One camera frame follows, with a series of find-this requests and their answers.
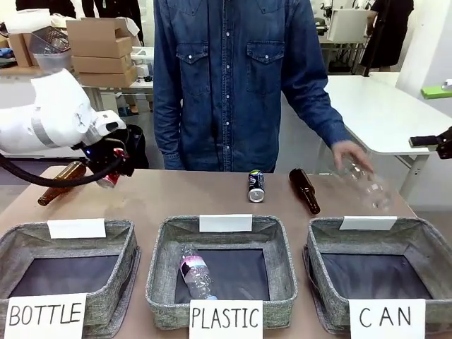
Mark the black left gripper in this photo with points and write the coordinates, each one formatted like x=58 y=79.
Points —
x=106 y=152

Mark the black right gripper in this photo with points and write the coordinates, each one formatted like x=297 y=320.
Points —
x=445 y=143

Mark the red soda can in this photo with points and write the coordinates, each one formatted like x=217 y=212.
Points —
x=109 y=180

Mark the brown glass bottle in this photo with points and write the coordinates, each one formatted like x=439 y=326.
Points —
x=304 y=189
x=58 y=187

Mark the large clear plastic bottle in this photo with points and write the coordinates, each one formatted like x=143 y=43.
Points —
x=370 y=190

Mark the black blue soda can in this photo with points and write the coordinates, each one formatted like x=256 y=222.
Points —
x=257 y=185

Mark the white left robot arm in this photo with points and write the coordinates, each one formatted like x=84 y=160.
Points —
x=53 y=113

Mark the person's left denim forearm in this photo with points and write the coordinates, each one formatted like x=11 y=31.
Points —
x=325 y=113

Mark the person's right denim forearm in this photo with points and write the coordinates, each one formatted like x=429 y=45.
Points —
x=167 y=134

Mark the grey basket labelled can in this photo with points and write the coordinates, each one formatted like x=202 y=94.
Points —
x=434 y=254

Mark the grey basket labelled bottle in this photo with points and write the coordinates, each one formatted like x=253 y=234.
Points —
x=113 y=282

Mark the white paper label CAN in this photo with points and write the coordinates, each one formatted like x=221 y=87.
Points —
x=386 y=318

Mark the grey basket labelled plastic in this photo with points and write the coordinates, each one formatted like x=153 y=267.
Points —
x=279 y=282

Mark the person's left hand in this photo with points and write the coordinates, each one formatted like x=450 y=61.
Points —
x=351 y=153

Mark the black backpack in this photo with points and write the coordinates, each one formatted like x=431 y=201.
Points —
x=139 y=144

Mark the green flat box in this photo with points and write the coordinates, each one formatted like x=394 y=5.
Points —
x=436 y=92

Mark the white side table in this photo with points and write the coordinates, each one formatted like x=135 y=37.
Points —
x=370 y=116

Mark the blank white paper label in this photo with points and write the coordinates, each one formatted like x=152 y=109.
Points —
x=76 y=229
x=368 y=223
x=226 y=223

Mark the flat closed cardboard box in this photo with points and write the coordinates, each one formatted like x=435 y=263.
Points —
x=106 y=77
x=100 y=63

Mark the bystander in black dress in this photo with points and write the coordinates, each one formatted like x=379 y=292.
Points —
x=386 y=35

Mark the white plastic container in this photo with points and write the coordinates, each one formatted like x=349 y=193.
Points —
x=143 y=56

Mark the person in denim shirt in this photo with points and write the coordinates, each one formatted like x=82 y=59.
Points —
x=219 y=88

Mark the small pink-label plastic bottle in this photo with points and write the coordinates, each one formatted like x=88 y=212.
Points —
x=196 y=272

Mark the open cardboard box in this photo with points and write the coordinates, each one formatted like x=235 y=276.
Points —
x=95 y=39

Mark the clear plastic storage bin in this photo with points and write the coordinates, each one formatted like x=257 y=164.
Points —
x=53 y=53

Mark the white equipment box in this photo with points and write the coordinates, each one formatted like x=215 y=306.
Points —
x=349 y=24

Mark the white desk cabinet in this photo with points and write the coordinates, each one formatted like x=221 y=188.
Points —
x=14 y=88

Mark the bystander in dark clothes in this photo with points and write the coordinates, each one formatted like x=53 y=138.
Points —
x=113 y=14

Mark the small brown cardboard box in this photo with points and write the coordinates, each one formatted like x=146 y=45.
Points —
x=21 y=49

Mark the white paper label BOTTLE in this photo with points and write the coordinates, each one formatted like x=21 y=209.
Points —
x=46 y=316

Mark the white foam sheet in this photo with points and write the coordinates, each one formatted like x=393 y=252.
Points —
x=26 y=21

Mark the white paper label PLASTIC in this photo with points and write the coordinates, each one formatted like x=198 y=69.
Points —
x=226 y=319

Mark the bystander in black shirt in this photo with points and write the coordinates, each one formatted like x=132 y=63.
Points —
x=46 y=7

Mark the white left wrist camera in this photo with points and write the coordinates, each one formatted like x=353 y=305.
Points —
x=106 y=121

